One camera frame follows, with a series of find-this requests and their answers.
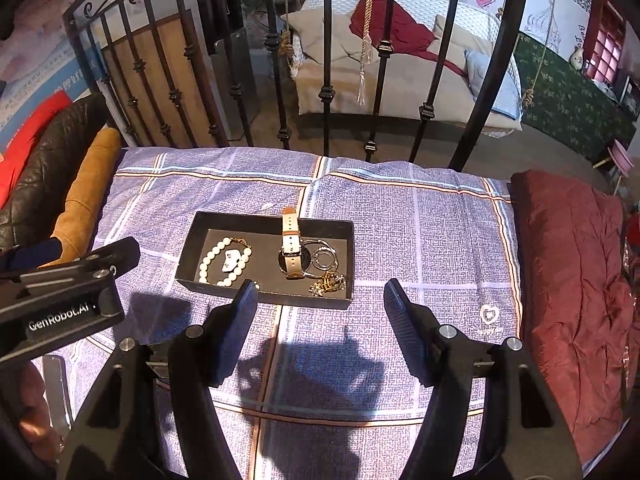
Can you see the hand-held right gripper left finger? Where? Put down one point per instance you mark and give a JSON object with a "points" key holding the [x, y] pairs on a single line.
{"points": [[235, 330]]}

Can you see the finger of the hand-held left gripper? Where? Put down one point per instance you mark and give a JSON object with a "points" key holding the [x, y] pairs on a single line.
{"points": [[117, 255], [30, 254]]}

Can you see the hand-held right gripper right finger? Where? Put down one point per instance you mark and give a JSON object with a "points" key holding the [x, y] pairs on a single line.
{"points": [[406, 330]]}

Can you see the black rectangular jewelry box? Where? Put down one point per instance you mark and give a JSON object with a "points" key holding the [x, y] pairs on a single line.
{"points": [[265, 292]]}

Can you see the white earring card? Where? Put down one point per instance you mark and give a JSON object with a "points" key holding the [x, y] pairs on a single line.
{"points": [[230, 260]]}

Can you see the person's left hand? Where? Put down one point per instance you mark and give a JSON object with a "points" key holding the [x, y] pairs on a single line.
{"points": [[35, 400]]}

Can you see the mustard pillow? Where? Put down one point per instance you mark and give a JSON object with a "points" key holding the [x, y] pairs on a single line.
{"points": [[85, 185]]}

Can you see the black quilted leather cushion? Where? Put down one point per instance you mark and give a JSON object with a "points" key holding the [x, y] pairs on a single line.
{"points": [[45, 170]]}

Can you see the purple checked bed blanket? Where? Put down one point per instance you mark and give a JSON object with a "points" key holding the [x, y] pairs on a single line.
{"points": [[425, 240]]}

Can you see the red cloth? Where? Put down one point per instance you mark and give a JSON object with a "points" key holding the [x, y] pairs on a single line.
{"points": [[25, 135]]}

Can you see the maroon quilt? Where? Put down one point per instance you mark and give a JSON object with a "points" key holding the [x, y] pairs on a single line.
{"points": [[570, 285]]}

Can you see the wooden board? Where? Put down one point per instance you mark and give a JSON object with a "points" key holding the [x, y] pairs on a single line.
{"points": [[155, 70]]}

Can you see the dark cabinet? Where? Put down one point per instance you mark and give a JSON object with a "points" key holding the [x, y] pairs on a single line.
{"points": [[235, 70]]}

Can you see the white hanging swing bed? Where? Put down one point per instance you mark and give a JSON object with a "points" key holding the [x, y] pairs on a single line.
{"points": [[400, 95]]}

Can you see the light blue pillow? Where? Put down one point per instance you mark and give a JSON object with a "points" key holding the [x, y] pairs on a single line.
{"points": [[492, 85]]}

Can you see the pink stool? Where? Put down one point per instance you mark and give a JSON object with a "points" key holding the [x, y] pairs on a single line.
{"points": [[620, 157]]}

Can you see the green patterned carpet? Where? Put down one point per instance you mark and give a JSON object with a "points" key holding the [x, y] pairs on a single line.
{"points": [[565, 105]]}

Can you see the beige pillow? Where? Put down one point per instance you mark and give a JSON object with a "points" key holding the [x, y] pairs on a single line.
{"points": [[320, 35]]}

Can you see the beige cushion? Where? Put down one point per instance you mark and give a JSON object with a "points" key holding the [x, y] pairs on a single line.
{"points": [[460, 35]]}

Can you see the red throw blanket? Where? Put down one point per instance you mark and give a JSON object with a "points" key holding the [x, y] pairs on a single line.
{"points": [[400, 25]]}

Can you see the white vase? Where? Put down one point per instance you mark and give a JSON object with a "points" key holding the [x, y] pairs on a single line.
{"points": [[577, 57]]}

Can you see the red window shelf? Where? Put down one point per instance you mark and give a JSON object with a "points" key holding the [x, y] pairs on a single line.
{"points": [[607, 45]]}

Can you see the black metal bed frame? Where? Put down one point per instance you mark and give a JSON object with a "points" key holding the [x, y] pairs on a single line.
{"points": [[327, 95]]}

